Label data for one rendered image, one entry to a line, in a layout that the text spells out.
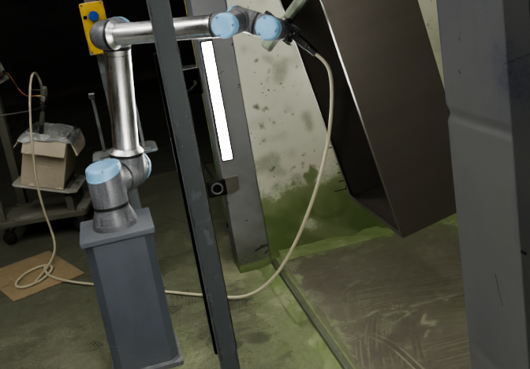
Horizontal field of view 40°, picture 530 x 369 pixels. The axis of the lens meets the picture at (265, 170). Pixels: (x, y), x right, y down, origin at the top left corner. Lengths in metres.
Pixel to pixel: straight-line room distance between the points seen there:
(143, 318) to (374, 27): 1.53
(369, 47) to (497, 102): 1.82
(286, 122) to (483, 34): 2.94
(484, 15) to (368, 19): 1.81
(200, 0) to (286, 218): 1.25
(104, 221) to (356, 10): 1.32
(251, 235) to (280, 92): 0.79
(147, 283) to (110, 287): 0.15
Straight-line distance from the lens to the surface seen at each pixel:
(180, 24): 2.79
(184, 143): 1.81
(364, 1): 2.77
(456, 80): 1.08
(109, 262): 3.10
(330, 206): 4.06
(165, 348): 3.27
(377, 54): 2.80
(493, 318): 1.16
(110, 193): 3.07
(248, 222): 3.96
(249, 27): 2.82
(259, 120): 3.84
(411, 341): 3.11
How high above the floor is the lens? 1.61
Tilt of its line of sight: 16 degrees down
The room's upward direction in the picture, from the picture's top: 10 degrees counter-clockwise
